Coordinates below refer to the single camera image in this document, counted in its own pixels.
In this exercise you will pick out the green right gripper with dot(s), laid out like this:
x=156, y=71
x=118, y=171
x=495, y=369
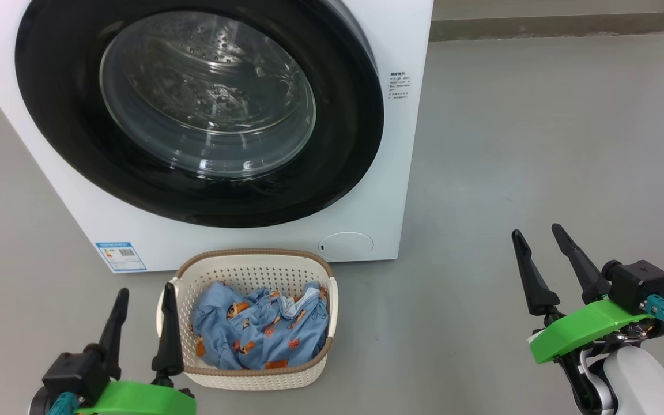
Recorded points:
x=580, y=328

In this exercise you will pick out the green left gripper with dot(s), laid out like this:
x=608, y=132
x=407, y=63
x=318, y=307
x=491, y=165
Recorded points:
x=142, y=400

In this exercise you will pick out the blue cartoon print garment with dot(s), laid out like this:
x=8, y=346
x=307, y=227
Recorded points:
x=263, y=340

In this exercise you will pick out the round black glass washer door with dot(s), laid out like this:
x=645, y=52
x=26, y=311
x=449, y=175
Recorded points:
x=55, y=132

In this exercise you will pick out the cream perforated laundry basket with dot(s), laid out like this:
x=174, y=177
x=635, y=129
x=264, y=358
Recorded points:
x=251, y=265

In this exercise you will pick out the white front-load washing machine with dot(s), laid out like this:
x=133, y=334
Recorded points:
x=366, y=202

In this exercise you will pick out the blue energy label sticker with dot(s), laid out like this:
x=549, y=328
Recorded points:
x=120, y=256

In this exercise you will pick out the small printed text label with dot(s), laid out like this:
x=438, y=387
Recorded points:
x=399, y=85

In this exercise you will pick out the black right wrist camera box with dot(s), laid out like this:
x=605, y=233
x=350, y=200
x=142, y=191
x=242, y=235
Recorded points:
x=640, y=282

